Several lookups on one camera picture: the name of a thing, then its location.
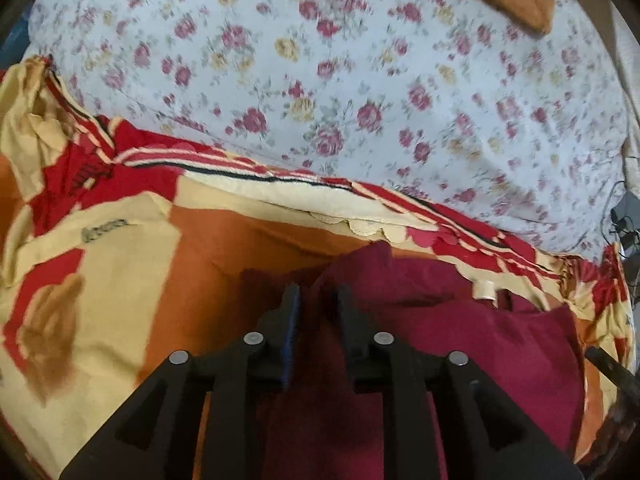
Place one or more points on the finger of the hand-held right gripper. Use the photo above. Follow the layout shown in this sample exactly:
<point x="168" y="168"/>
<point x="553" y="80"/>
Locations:
<point x="611" y="367"/>

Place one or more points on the maroon garment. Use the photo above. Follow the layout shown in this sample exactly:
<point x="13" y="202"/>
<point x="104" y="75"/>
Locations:
<point x="475" y="320"/>

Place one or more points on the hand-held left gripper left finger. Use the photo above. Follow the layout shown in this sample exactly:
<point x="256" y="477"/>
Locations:
<point x="290" y="340"/>

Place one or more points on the floral bedsheet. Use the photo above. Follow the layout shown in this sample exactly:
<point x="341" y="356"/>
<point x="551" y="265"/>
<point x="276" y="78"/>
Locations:
<point x="350" y="60"/>

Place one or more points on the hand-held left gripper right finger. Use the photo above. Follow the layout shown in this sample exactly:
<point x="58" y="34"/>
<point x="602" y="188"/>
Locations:
<point x="351" y="330"/>

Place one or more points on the black power adapter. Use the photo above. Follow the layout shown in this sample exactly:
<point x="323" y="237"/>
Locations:
<point x="629" y="235"/>

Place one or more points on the red orange cream fleece blanket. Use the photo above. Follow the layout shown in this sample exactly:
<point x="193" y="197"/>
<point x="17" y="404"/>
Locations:
<point x="125" y="270"/>

